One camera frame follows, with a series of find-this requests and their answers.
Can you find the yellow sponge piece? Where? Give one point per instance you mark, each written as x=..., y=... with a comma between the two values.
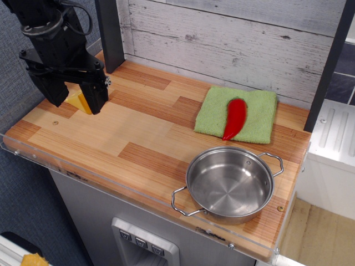
x=34, y=260

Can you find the clear acrylic table guard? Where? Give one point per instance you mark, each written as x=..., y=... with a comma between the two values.
x=148, y=173

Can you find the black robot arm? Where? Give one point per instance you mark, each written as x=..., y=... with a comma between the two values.
x=52, y=14

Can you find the green microfiber cloth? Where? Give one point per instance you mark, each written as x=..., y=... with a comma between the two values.
x=261, y=109

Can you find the stainless steel pot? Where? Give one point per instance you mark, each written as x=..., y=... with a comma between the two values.
x=230, y=185

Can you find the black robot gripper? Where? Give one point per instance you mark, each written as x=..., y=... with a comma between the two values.
x=62, y=53

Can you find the yellow wedge butter dish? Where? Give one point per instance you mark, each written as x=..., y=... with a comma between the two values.
x=77, y=100

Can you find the red chili pepper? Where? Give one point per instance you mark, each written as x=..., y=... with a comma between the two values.
x=236, y=118

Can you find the dark grey right post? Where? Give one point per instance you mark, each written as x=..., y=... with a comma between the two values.
x=329, y=68

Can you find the grey cabinet with dispenser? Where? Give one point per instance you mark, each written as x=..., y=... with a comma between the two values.
x=117, y=231

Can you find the white ridged side counter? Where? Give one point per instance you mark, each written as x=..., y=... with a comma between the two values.
x=326, y=179

